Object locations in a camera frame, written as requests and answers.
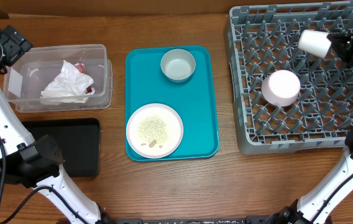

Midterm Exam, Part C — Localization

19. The white paper cup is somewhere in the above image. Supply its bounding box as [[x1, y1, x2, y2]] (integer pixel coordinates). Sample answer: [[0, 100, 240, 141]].
[[298, 30, 331, 58]]

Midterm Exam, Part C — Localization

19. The white napkin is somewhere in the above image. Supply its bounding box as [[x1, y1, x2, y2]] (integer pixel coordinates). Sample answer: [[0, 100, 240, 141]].
[[40, 60, 96, 105]]

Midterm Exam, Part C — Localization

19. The red sauce packet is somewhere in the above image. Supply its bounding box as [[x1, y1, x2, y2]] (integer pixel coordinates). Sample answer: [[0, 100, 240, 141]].
[[74, 62, 93, 94]]

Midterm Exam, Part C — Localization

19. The pink bowl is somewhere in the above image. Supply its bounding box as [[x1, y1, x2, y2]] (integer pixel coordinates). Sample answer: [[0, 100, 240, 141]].
[[261, 70, 301, 107]]

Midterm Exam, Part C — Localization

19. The white round plate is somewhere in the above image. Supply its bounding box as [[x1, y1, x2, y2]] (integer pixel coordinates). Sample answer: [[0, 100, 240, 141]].
[[126, 103, 184, 159]]

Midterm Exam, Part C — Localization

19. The grey small bowl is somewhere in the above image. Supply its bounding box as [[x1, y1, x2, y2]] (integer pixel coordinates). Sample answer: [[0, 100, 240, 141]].
[[160, 49, 196, 83]]

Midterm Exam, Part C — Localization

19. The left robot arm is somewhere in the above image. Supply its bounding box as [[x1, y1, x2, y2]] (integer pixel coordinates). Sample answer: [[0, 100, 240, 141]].
[[0, 37, 104, 223]]

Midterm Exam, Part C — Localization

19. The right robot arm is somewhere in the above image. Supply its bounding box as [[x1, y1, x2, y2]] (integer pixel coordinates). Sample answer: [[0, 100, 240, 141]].
[[266, 30, 353, 224]]

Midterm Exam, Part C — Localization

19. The grey dish rack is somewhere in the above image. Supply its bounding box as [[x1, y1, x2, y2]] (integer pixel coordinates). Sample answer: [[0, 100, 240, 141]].
[[225, 1, 353, 154]]

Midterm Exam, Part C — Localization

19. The clear plastic bin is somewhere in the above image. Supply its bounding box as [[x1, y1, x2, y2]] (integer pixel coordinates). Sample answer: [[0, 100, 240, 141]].
[[3, 44, 112, 113]]

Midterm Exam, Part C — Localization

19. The black tray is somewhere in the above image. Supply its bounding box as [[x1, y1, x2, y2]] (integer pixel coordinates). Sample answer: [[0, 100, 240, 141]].
[[22, 118, 101, 177]]

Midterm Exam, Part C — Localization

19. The food scrap on plate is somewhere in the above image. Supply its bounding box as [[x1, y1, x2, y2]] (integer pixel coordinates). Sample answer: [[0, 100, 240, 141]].
[[149, 140, 157, 147]]

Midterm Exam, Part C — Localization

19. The teal serving tray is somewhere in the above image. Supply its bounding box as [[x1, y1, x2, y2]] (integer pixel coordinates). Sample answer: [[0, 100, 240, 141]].
[[125, 45, 219, 161]]

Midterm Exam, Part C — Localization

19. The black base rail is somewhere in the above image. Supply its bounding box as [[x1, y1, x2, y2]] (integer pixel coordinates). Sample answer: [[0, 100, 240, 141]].
[[114, 215, 269, 224]]

